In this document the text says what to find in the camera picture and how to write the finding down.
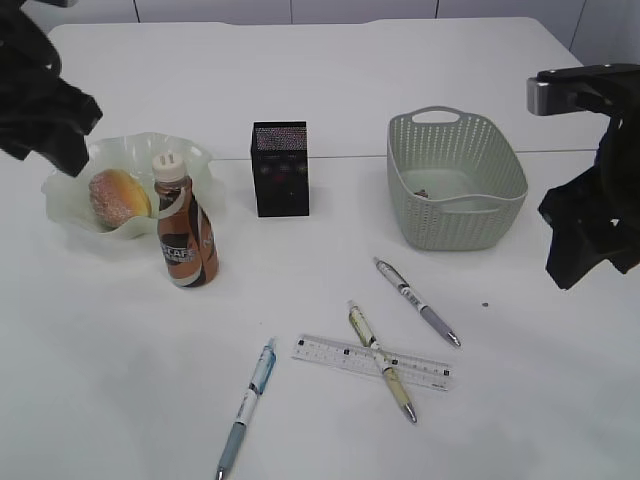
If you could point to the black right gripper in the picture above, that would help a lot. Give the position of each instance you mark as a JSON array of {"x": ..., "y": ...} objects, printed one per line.
[{"x": 595, "y": 216}]

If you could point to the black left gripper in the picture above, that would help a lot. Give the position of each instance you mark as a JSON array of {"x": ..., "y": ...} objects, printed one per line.
[{"x": 42, "y": 113}]

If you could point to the sugar-dusted bread roll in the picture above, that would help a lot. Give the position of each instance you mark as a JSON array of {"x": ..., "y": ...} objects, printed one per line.
[{"x": 116, "y": 197}]

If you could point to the white grey grip pen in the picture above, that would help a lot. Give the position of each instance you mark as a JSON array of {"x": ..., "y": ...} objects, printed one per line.
[{"x": 426, "y": 312}]

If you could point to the brown Nescafe coffee bottle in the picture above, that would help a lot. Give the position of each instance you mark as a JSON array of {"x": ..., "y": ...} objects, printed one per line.
[{"x": 184, "y": 230}]

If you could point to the clear plastic ruler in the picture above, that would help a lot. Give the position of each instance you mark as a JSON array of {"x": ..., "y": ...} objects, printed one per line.
[{"x": 360, "y": 360}]

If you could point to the beige retractable pen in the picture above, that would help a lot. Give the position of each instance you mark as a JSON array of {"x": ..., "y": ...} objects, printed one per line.
[{"x": 368, "y": 339}]

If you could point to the light blue retractable pen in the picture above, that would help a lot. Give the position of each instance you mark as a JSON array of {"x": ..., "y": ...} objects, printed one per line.
[{"x": 254, "y": 391}]

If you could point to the pink pencil sharpener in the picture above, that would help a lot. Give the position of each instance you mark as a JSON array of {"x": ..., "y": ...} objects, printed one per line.
[{"x": 280, "y": 178}]

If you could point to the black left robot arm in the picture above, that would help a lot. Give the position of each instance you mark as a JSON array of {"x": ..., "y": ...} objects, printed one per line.
[{"x": 22, "y": 39}]

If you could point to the pale green wavy glass plate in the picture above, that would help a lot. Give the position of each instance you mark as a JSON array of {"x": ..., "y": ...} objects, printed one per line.
[{"x": 67, "y": 200}]

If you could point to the grey-green plastic woven basket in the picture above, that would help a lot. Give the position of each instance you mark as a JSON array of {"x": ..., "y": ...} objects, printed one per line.
[{"x": 476, "y": 182}]

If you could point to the black mesh pen holder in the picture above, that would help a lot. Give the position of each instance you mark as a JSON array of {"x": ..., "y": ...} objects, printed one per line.
[{"x": 280, "y": 141}]

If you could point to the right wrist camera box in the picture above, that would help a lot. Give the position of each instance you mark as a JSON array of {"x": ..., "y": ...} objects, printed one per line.
[{"x": 610, "y": 89}]

